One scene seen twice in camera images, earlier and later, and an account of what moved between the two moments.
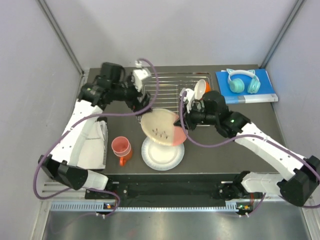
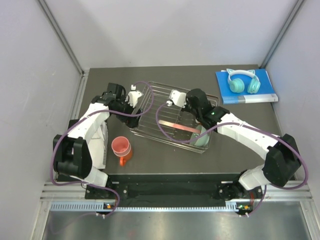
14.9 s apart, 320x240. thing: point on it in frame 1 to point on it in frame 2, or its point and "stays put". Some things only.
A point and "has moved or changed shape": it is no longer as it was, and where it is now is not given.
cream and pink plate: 158,124 has moved or changed shape
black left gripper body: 129,94 to 124,106
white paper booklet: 93,154 stays put
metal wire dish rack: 166,88 to 162,120
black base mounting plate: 168,188 stays put
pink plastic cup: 121,146 stays put
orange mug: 124,159 stays put
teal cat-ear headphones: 237,85 stays put
